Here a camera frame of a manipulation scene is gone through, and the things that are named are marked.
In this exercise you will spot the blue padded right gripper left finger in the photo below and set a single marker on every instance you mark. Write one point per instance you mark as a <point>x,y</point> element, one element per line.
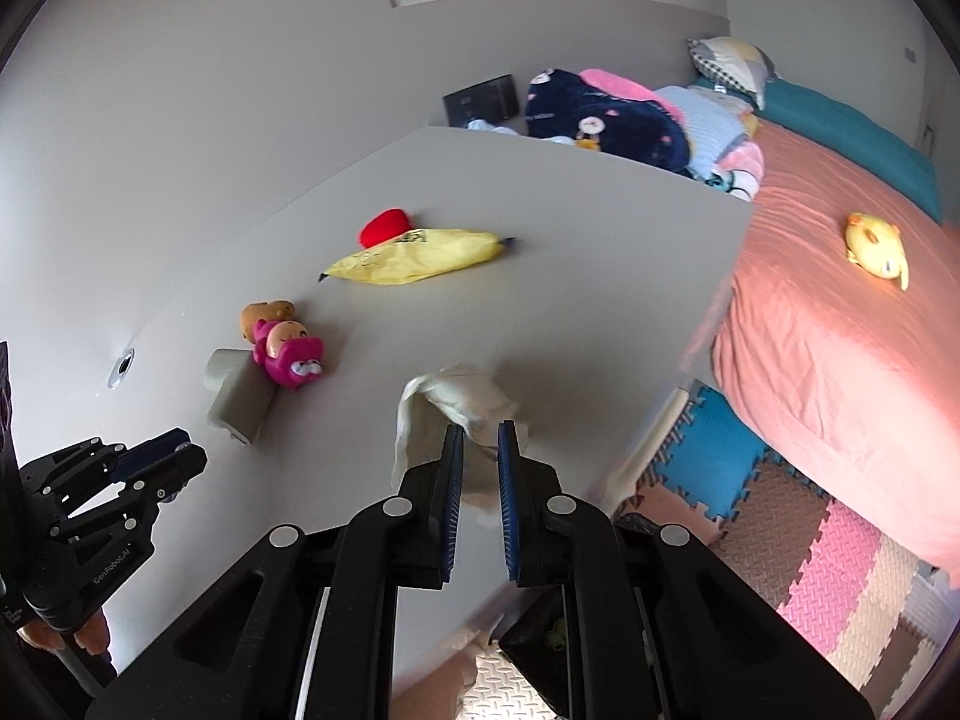
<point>428,537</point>

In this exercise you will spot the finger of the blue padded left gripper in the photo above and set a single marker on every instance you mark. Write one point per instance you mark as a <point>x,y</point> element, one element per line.
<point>163,465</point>

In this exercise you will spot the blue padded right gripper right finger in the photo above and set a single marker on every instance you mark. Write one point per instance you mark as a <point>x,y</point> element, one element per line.
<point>533,545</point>

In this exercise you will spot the beige paper trash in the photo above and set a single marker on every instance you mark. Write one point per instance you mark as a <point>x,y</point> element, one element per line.
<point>468,398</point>

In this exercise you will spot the pink figurine toy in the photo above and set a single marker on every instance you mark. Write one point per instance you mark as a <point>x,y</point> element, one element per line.
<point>287,352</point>

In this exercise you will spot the black lined trash bin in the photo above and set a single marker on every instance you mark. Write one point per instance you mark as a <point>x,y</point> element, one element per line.
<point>533,638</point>

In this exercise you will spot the grey white desk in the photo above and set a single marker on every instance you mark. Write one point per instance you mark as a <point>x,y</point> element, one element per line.
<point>617,277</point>

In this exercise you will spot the yellow banana snack wrapper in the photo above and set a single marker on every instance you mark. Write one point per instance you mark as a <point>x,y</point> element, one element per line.
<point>424,252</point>

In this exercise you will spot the red heart toy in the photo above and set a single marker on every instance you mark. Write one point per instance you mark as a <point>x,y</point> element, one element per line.
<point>384,227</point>

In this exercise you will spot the colourful foam puzzle floor mat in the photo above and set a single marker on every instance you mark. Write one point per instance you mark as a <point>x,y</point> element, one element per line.
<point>878,613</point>

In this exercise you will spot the bed with salmon sheet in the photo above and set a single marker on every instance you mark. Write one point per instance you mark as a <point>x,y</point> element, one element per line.
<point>852,380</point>

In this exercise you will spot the pink white folded clothes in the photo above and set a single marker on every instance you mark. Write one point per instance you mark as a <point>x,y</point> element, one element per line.
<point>740,172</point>

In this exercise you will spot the navy blue plush blanket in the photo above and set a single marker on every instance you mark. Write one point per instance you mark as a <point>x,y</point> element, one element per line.
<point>560,104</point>

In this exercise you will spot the yellow plush duck toy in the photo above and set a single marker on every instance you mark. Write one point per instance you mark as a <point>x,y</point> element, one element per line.
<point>876,246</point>

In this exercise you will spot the light blue folded blanket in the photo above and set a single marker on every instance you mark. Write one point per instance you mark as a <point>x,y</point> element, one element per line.
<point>710,129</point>

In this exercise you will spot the pink folded fabric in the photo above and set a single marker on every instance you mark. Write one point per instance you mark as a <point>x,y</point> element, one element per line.
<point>624,88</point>

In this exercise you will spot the teal long pillow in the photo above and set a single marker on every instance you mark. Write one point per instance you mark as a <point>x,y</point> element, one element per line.
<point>849,133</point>

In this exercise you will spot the patterned grey yellow pillow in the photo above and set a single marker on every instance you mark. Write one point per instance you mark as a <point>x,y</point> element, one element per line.
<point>733,65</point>

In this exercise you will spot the desk cable grommet hole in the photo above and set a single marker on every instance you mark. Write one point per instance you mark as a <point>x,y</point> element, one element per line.
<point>119,370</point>

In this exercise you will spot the black wall switch panel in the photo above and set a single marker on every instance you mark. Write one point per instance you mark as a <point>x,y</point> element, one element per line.
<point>494,101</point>

